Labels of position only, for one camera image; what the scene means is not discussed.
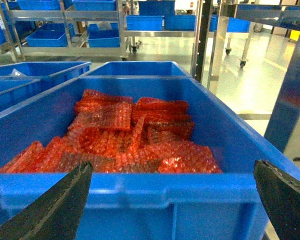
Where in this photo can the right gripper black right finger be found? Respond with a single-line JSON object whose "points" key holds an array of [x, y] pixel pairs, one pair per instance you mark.
{"points": [[280, 196]]}

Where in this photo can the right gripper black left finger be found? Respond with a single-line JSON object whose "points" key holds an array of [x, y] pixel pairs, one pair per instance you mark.
{"points": [[57, 213]]}

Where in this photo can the blue bin with red wrap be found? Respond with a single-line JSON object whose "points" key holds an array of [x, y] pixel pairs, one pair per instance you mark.
{"points": [[149, 206]]}

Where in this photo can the blue bin left front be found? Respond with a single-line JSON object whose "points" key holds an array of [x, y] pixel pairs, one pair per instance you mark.
{"points": [[16, 90]]}

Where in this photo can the blue bin rear left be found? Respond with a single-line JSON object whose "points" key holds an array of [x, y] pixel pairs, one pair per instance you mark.
{"points": [[50, 73]]}

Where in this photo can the blue bin rear right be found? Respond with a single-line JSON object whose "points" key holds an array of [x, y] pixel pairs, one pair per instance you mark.
{"points": [[139, 68]]}

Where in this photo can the red bubble wrap pieces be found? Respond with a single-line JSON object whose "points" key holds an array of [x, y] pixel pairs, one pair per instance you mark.
{"points": [[117, 135]]}

